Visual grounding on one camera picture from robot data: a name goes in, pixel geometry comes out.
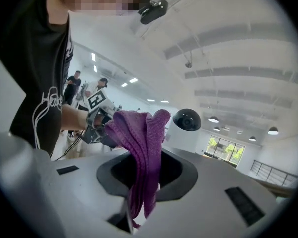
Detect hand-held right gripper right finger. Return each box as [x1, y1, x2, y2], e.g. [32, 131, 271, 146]
[139, 148, 291, 238]

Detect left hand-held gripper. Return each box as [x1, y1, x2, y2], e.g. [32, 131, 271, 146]
[83, 89, 120, 147]

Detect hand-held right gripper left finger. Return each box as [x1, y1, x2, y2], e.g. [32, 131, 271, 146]
[0, 130, 137, 238]

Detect purple cloth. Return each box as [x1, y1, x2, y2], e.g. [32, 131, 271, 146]
[104, 109, 171, 229]

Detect white dome camera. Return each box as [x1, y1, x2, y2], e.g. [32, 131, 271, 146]
[163, 108, 202, 155]

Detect person's left forearm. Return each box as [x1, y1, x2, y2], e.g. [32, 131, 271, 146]
[60, 104, 90, 131]

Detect person's left hand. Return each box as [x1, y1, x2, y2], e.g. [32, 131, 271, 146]
[93, 115, 107, 129]

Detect group of ceiling light panels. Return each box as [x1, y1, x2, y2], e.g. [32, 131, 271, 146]
[90, 52, 170, 104]

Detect glass entrance doors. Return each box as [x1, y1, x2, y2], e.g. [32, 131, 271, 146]
[203, 135, 246, 165]

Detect black metal railing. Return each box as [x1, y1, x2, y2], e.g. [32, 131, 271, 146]
[252, 159, 298, 190]

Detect person's black printed t-shirt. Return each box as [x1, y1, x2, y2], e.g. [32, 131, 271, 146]
[0, 0, 74, 158]

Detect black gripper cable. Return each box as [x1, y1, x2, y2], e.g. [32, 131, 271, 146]
[62, 130, 86, 159]

